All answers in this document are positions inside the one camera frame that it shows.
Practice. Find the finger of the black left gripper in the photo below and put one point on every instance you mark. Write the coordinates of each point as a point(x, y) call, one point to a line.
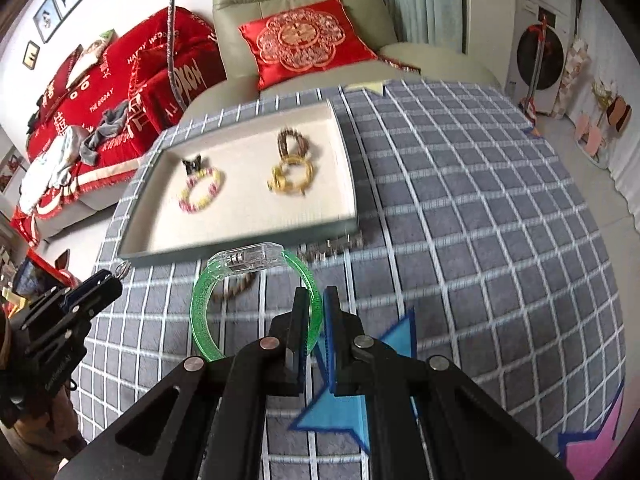
point(93, 295)

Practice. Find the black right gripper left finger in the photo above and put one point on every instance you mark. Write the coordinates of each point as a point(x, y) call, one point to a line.
point(296, 341)

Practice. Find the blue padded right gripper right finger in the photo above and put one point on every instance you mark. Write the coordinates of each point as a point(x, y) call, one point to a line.
point(334, 335)

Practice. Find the silver rhinestone hair clip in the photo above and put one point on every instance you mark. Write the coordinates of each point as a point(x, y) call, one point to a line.
point(316, 252)

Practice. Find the green translucent plastic bangle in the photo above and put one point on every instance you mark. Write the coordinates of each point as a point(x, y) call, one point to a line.
point(243, 260)

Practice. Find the grey jewelry tray beige lining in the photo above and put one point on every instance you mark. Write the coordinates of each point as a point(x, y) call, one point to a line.
point(244, 148)

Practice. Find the red snack bag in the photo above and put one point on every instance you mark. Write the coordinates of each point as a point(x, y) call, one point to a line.
point(35, 276)

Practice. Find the white crumpled clothing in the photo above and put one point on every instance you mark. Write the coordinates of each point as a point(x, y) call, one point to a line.
point(51, 169)

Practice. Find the grey checked tablecloth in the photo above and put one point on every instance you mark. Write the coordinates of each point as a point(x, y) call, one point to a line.
point(477, 245)

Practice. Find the black bow hair clip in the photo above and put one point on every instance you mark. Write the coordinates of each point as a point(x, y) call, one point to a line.
point(193, 165)

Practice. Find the red blanket covered sofa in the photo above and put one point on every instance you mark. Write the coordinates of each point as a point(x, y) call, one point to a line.
point(143, 72)

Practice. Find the grey crumpled clothing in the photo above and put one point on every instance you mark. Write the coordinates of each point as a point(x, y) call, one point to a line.
point(110, 125)

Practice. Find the red embroidered cushion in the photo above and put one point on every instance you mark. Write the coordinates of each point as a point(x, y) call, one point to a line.
point(303, 41)

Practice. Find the green leather armchair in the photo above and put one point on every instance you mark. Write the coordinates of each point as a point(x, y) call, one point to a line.
point(396, 60)

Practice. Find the white washing machine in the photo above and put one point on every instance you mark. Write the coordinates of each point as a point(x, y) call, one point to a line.
point(543, 31)

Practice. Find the small framed wall picture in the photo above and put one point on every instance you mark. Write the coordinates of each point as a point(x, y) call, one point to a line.
point(31, 54)

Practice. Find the double framed wall picture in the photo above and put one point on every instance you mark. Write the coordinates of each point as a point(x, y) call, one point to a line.
point(51, 14)

